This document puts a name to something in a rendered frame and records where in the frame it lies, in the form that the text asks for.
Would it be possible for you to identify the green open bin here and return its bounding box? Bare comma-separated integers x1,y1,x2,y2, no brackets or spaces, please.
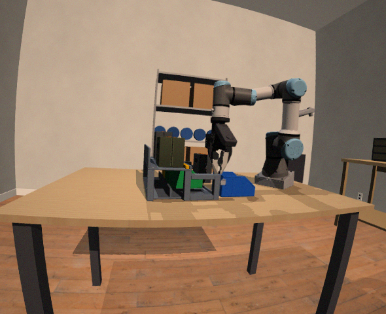
165,171,203,188

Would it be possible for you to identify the blue bin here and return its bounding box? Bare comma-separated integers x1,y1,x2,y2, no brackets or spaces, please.
219,171,255,197

